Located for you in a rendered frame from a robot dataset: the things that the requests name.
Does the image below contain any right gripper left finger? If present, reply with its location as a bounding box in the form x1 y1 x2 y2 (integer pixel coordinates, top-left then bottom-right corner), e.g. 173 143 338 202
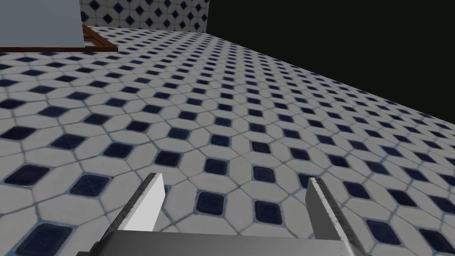
109 172 166 232

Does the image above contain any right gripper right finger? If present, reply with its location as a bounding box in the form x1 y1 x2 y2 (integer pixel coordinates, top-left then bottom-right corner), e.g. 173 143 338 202
305 177 356 242

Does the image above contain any pale grey door leaf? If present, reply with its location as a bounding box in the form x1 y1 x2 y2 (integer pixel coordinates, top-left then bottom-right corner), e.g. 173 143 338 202
0 0 86 49

